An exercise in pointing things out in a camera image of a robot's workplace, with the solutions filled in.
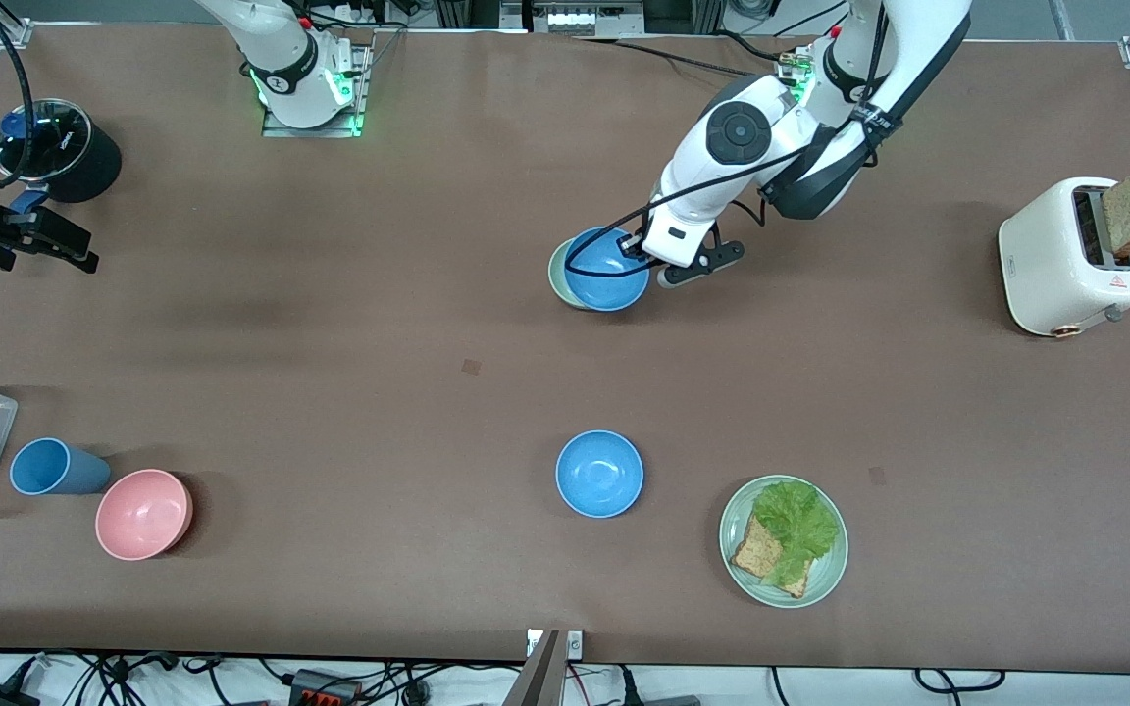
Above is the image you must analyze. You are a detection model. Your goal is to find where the blue bowl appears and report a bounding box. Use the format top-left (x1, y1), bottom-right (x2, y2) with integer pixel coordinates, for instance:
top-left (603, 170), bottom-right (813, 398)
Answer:
top-left (563, 227), bottom-right (651, 313)
top-left (555, 429), bottom-right (644, 519)

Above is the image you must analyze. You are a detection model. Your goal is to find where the green bowl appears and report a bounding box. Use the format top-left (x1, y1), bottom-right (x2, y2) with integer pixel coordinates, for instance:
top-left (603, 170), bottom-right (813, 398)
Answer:
top-left (547, 238), bottom-right (586, 310)

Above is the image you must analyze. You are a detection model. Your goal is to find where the pink bowl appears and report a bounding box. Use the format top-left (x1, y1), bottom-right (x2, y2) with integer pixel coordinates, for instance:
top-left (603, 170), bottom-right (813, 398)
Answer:
top-left (95, 469), bottom-right (195, 562)

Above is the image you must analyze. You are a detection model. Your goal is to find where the glass lid with blue knob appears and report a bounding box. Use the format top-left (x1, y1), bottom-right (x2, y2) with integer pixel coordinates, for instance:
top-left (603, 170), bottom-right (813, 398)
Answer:
top-left (0, 98), bottom-right (93, 183)

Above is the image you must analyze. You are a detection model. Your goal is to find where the blue cup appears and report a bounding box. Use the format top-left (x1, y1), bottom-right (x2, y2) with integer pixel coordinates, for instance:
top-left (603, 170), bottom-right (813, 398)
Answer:
top-left (10, 437), bottom-right (113, 497)

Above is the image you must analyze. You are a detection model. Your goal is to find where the white power strip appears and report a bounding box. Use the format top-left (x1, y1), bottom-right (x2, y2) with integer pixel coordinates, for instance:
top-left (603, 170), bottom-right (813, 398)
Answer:
top-left (501, 0), bottom-right (646, 38)

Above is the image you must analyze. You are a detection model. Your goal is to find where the green lettuce leaf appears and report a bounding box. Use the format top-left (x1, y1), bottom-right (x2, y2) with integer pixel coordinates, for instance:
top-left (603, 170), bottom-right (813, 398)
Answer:
top-left (753, 479), bottom-right (840, 587)

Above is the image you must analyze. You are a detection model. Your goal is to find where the brown table cover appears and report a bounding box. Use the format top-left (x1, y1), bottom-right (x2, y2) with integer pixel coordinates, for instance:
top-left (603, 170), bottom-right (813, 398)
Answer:
top-left (0, 25), bottom-right (1130, 676)

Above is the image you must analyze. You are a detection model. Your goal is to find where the white toaster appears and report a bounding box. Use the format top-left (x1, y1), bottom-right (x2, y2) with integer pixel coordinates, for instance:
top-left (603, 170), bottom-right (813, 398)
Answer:
top-left (999, 176), bottom-right (1130, 337)

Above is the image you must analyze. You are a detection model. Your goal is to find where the green plate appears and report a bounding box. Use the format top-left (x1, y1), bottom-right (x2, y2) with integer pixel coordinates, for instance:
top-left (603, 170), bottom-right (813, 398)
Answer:
top-left (719, 475), bottom-right (849, 609)

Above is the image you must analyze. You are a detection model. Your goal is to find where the grey metal bar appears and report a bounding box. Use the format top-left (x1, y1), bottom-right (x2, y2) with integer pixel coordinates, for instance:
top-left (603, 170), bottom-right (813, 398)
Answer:
top-left (501, 630), bottom-right (566, 706)

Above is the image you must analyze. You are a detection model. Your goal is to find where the black orange power strip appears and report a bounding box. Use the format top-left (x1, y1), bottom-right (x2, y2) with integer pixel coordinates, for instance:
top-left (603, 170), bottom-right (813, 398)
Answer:
top-left (290, 670), bottom-right (363, 706)

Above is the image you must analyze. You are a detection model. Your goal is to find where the black pot with blue handle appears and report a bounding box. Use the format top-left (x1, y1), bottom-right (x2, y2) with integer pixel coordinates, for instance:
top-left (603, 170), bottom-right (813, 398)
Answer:
top-left (0, 98), bottom-right (123, 217)

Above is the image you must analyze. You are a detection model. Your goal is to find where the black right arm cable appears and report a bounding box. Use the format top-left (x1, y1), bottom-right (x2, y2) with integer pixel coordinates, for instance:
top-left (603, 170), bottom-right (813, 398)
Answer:
top-left (0, 0), bottom-right (33, 189)

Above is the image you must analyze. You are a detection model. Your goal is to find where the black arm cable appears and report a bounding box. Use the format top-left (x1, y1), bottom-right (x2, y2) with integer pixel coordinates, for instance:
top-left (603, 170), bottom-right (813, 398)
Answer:
top-left (565, 0), bottom-right (895, 280)
top-left (0, 0), bottom-right (33, 189)

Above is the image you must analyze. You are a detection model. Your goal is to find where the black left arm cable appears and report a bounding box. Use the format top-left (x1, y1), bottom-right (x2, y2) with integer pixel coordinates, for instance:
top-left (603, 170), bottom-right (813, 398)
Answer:
top-left (565, 0), bottom-right (895, 280)

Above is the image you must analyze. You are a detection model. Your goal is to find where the white metal bracket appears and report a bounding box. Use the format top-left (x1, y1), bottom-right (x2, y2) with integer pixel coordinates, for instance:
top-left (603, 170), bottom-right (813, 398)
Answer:
top-left (526, 630), bottom-right (585, 659)

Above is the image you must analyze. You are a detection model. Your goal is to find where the black looped cable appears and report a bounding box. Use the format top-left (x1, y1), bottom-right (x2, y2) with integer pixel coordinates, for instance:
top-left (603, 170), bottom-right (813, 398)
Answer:
top-left (913, 669), bottom-right (1007, 694)

